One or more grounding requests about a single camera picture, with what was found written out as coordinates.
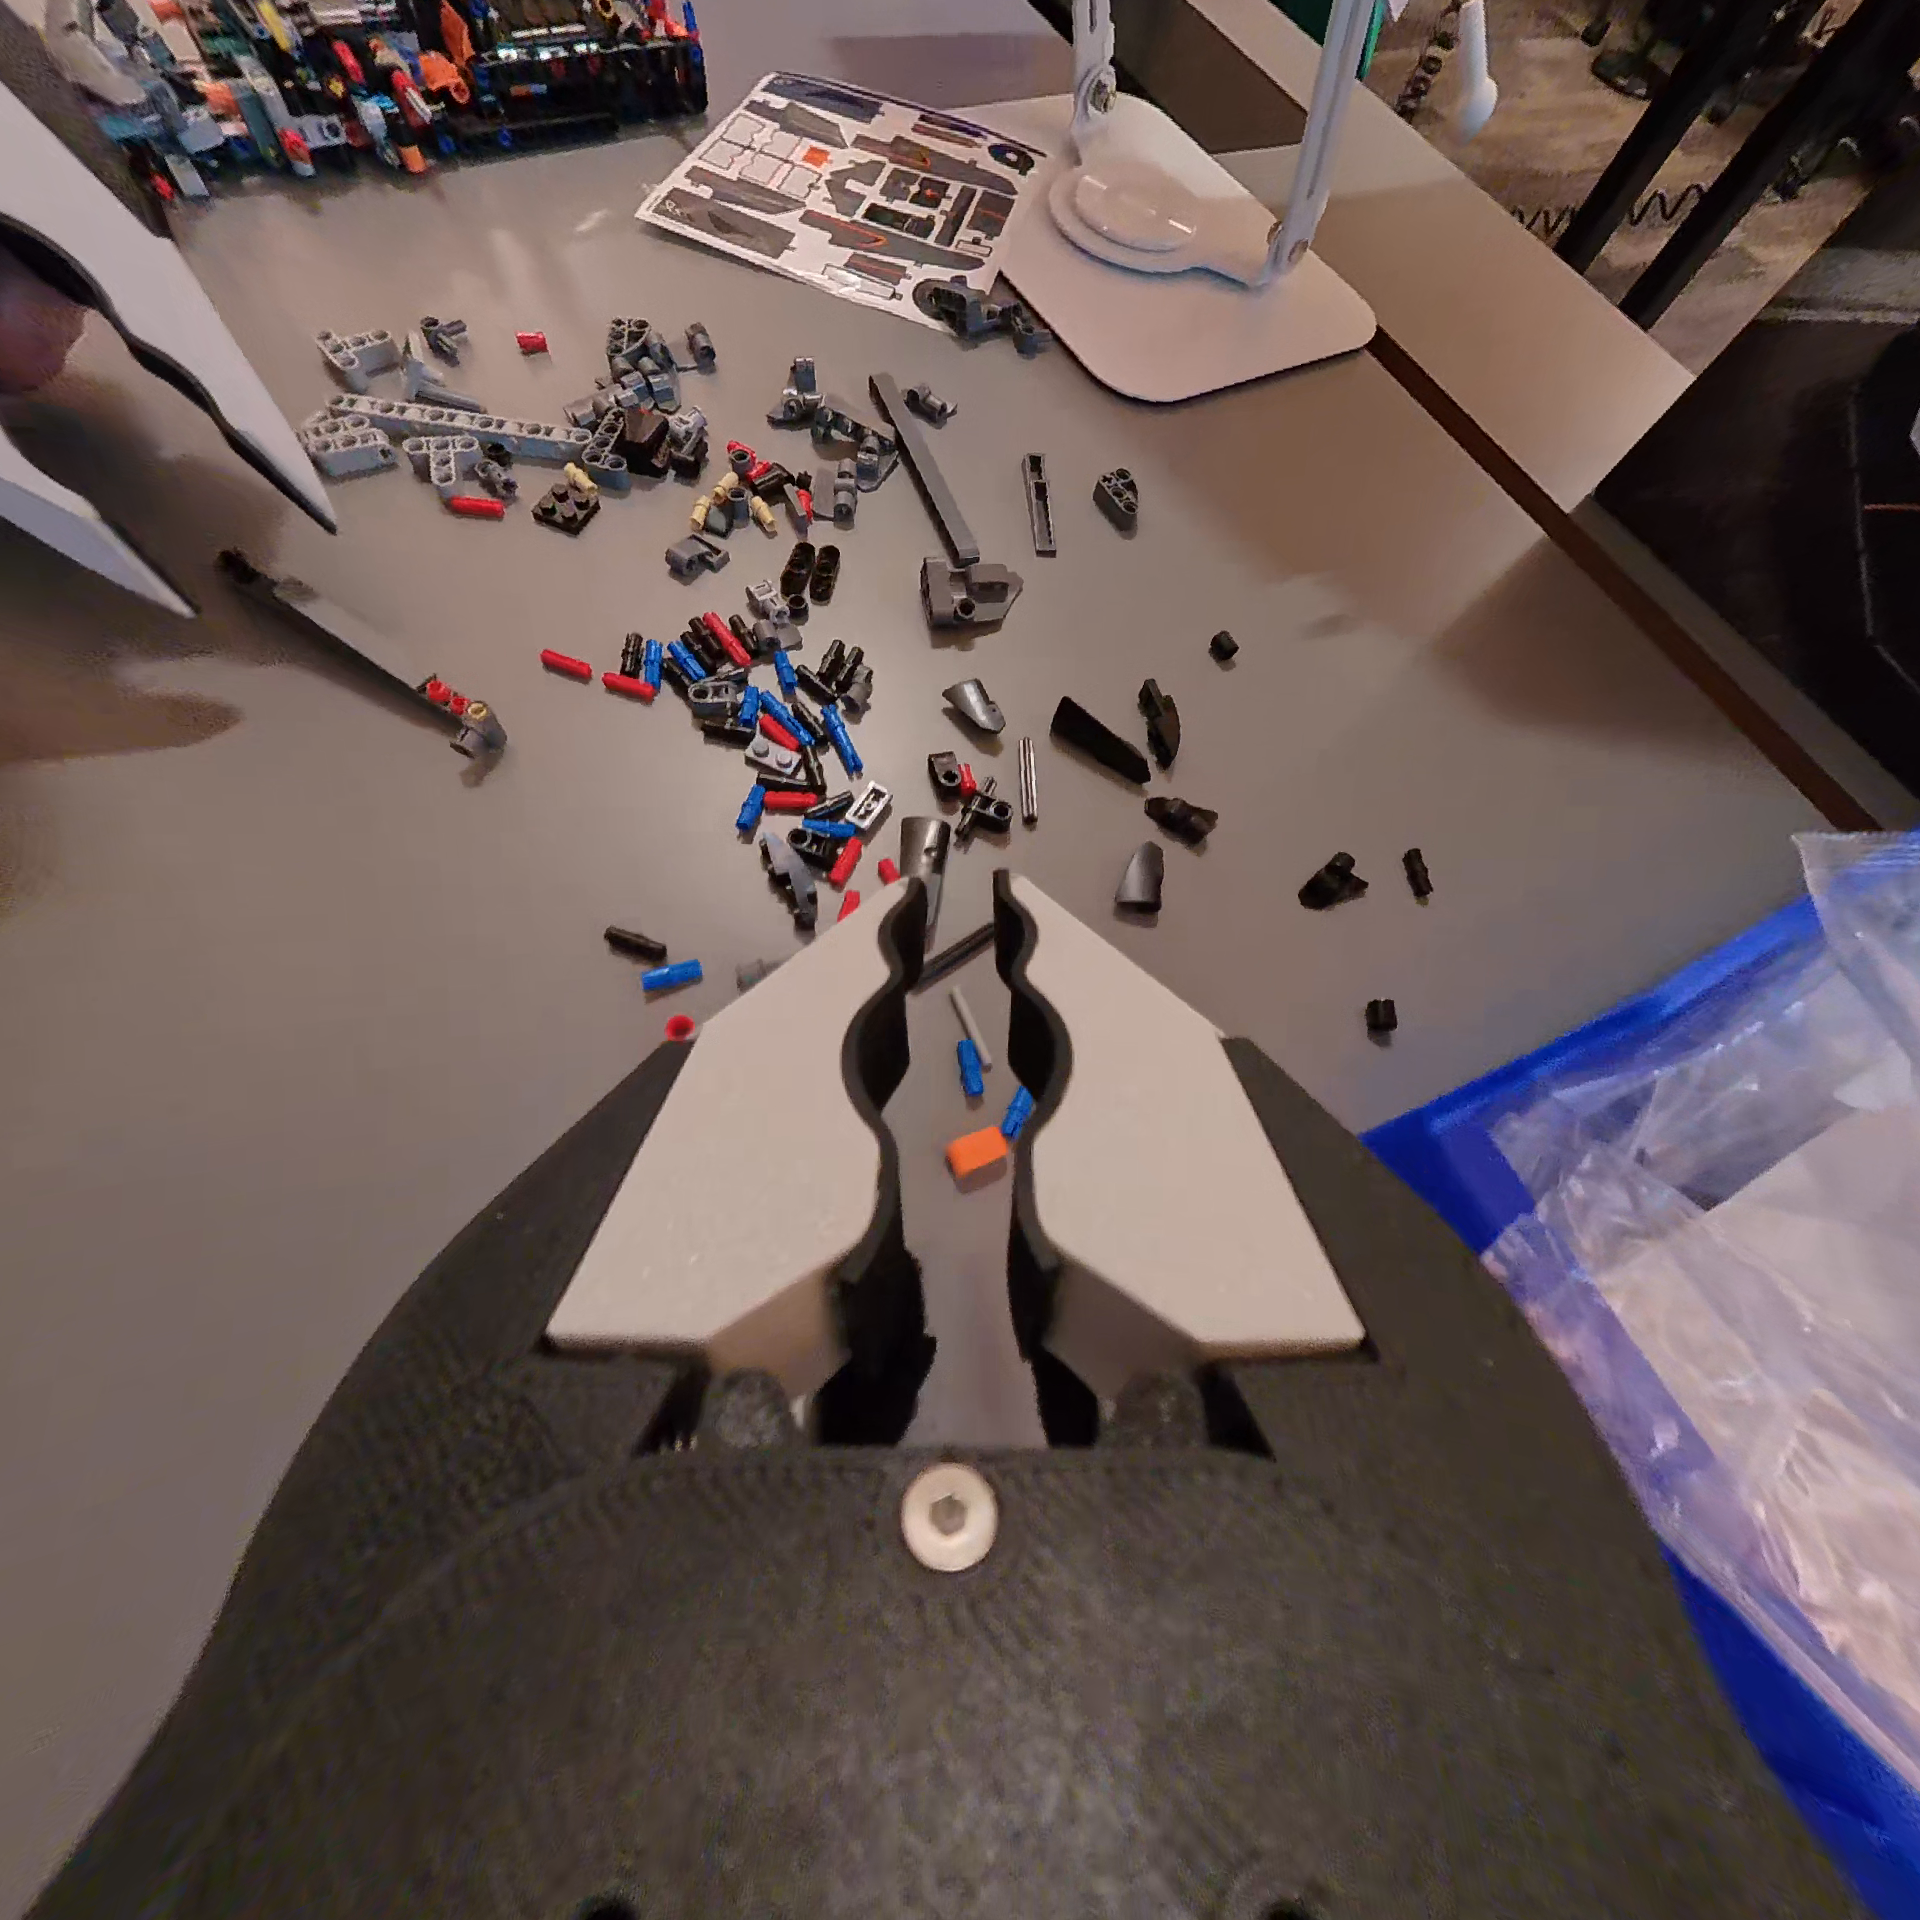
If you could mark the dark grey tapered lego panel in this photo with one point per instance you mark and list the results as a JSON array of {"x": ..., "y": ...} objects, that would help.
[{"x": 1041, "y": 503}]

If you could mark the orange lego tile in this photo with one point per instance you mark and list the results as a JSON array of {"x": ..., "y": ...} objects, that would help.
[{"x": 973, "y": 1155}]

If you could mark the partly built lego vehicle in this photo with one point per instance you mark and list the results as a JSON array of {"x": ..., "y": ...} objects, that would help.
[{"x": 523, "y": 76}]

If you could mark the blue plastic bin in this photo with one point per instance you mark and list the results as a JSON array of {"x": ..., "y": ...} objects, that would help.
[{"x": 1799, "y": 1771}]

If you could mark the clear plastic bags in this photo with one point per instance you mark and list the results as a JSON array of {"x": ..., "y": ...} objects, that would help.
[{"x": 1724, "y": 1277}]

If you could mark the dark grey angled lego connector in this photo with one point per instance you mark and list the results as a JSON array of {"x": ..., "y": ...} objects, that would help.
[{"x": 967, "y": 594}]

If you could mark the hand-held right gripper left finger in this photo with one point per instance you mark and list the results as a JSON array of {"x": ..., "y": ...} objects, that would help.
[{"x": 721, "y": 1184}]

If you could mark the black tripod legs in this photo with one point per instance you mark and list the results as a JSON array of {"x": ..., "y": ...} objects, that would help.
[{"x": 1746, "y": 182}]

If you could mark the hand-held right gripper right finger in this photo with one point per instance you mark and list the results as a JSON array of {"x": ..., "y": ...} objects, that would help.
[{"x": 1184, "y": 1202}]

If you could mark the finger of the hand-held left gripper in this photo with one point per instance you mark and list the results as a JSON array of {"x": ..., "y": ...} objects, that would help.
[
  {"x": 60, "y": 518},
  {"x": 135, "y": 254}
]

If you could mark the grey lego beam with red pins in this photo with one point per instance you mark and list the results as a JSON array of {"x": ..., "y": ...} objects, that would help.
[{"x": 353, "y": 639}]

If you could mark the black square lego plate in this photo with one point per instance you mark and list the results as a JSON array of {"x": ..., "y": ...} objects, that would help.
[{"x": 568, "y": 510}]

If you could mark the dark grey rounded lego liftarm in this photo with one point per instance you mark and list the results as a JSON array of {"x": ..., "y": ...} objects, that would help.
[{"x": 1116, "y": 499}]

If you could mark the black bulky object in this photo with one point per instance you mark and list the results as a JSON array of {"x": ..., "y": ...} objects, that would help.
[{"x": 1770, "y": 495}]

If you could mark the white curved pole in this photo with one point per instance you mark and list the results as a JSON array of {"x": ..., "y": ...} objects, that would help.
[{"x": 1476, "y": 76}]

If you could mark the white desk stand with plate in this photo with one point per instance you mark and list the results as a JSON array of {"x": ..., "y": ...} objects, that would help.
[{"x": 1201, "y": 330}]

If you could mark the cluster of coloured lego pins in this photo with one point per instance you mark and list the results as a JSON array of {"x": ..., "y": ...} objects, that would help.
[{"x": 779, "y": 717}]

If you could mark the long dark grey lego beam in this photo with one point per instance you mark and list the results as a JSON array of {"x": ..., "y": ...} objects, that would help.
[{"x": 925, "y": 467}]

